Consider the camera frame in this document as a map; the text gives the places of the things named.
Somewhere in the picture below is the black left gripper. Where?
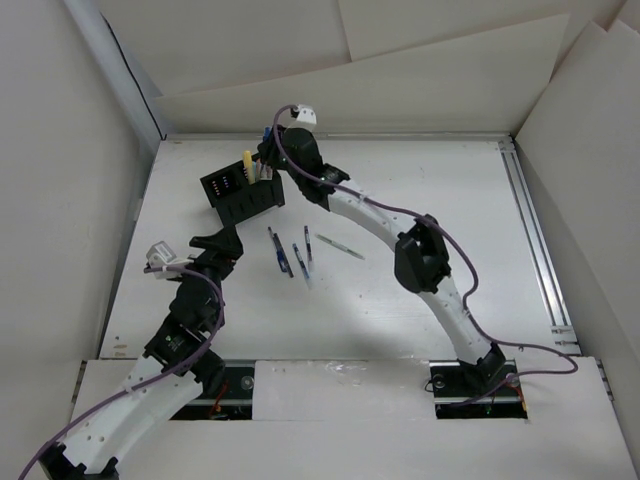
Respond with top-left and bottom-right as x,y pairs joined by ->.
169,224 -> 242,298

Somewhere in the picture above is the clear blue spray bottle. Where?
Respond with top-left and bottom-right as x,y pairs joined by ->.
262,126 -> 273,150

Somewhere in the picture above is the yellow highlighter marker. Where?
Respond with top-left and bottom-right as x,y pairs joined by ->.
243,150 -> 256,185

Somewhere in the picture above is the dark blue clip pen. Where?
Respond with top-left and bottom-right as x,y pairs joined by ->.
268,227 -> 294,278

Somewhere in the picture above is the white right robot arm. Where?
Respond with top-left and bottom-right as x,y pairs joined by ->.
257,125 -> 506,397

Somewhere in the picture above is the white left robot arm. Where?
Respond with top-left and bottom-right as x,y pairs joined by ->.
36,226 -> 244,479

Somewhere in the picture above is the black slotted organizer box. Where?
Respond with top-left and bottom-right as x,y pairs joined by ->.
200,161 -> 285,227

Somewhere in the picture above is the green thin pen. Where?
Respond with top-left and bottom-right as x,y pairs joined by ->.
315,234 -> 365,260

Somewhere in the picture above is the blue clear gel pen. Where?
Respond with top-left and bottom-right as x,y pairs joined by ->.
292,243 -> 313,289

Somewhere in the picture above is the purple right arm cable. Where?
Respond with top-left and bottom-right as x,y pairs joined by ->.
272,104 -> 581,407

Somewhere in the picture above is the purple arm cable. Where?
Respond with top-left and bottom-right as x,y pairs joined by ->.
16,254 -> 226,480
272,104 -> 581,407

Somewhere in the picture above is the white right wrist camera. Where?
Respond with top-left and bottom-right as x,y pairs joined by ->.
289,104 -> 317,132

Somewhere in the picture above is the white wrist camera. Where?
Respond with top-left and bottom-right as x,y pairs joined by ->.
145,241 -> 177,273
289,104 -> 317,132

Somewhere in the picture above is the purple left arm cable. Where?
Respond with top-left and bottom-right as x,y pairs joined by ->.
16,254 -> 226,480

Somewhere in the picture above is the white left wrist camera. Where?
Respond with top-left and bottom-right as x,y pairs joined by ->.
145,241 -> 177,273

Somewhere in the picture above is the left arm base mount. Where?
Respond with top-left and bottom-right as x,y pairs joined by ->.
171,360 -> 256,421

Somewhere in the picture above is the aluminium rail back edge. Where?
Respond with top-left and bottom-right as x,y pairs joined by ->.
167,132 -> 510,141

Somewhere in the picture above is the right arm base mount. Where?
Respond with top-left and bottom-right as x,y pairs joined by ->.
424,360 -> 528,420

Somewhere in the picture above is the aluminium rail right side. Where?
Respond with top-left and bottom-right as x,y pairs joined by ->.
498,136 -> 582,356

